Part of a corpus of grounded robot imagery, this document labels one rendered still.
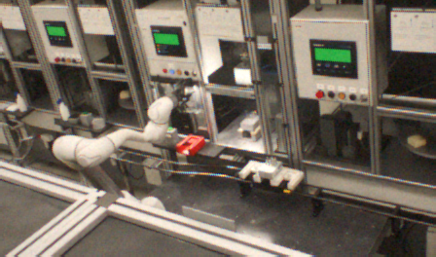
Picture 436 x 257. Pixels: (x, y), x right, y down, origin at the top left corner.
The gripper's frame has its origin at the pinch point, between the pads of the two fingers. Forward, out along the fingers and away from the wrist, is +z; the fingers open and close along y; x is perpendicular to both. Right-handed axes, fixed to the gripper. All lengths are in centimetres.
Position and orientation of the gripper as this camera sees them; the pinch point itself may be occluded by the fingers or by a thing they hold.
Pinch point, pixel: (189, 86)
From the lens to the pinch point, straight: 337.7
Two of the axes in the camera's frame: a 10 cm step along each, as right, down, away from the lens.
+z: 4.6, -4.3, 7.8
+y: -2.3, -9.0, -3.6
